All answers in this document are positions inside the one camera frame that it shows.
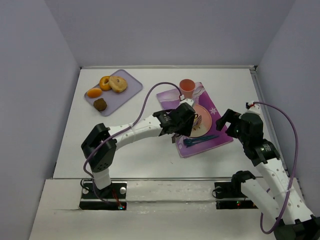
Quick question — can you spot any dark brown croissant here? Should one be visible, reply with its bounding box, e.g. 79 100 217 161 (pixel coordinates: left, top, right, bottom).
93 98 108 112

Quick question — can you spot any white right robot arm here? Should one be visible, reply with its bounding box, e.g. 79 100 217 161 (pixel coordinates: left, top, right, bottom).
227 112 320 240

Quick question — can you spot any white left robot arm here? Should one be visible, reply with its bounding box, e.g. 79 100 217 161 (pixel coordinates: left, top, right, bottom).
81 99 233 191

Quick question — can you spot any chocolate chip bread roll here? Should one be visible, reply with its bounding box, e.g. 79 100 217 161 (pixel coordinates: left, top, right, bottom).
108 76 128 93

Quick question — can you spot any orange bread roll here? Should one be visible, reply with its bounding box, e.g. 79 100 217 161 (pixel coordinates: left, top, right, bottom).
86 87 103 98

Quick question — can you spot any blue plastic fork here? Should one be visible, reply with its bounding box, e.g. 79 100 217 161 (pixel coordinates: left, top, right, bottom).
183 136 219 148

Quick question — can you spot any pink and cream plate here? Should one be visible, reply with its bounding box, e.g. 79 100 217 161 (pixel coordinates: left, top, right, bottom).
190 104 212 138

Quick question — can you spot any purple snowflake placemat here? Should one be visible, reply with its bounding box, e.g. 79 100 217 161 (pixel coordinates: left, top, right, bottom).
156 81 234 159

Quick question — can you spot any blue plastic knife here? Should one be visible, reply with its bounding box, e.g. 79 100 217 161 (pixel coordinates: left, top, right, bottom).
185 134 220 149

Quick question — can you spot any pink plastic cup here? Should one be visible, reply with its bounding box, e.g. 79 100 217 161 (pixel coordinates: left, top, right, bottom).
179 79 196 99

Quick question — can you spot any lilac serving tray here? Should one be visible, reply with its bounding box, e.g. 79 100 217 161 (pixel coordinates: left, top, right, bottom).
84 69 143 117

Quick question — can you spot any orange glazed donut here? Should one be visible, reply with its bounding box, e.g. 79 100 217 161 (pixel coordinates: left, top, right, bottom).
99 76 112 91

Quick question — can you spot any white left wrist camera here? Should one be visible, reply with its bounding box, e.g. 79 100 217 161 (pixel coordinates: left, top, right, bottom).
179 94 195 107

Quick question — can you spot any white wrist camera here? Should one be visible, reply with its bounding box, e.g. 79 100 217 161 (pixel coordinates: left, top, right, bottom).
245 101 262 116
179 94 195 107

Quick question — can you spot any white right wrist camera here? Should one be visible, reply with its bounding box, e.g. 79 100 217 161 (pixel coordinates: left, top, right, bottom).
245 101 262 116

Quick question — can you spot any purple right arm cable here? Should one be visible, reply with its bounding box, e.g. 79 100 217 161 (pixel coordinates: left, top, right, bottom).
251 100 300 235

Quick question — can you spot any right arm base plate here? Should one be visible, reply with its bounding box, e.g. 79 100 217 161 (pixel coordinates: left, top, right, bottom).
211 181 257 210

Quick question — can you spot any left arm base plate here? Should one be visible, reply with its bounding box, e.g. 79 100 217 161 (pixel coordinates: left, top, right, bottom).
78 178 128 211

